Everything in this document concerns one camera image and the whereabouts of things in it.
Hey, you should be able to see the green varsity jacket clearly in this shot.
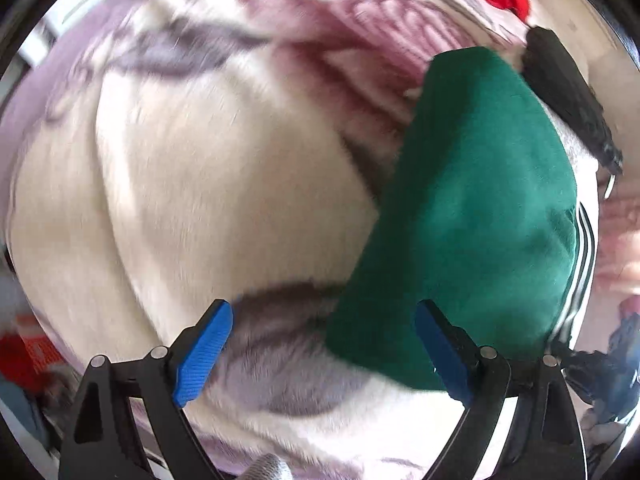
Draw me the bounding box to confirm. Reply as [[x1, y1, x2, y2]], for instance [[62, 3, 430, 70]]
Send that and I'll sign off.
[[326, 47, 578, 390]]

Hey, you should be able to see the black bag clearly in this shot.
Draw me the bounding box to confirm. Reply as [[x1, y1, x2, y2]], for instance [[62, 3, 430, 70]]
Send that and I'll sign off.
[[551, 313, 639, 424]]

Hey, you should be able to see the floral fleece blanket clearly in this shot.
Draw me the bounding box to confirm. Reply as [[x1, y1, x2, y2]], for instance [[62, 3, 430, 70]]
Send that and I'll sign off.
[[0, 0, 609, 480]]

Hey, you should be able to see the black garment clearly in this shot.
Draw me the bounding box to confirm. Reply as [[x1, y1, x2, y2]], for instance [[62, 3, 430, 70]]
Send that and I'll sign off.
[[522, 26, 624, 177]]

